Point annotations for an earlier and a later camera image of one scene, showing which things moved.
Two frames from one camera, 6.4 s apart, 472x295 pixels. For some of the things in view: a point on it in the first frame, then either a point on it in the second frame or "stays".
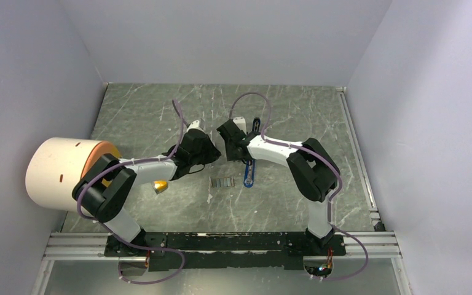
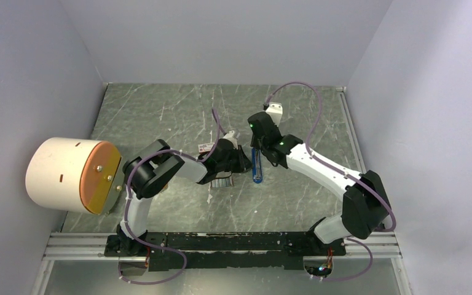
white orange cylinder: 55,166 stays
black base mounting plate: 225,250 stays
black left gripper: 213,153 -> 243,163
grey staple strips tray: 222,182 stays
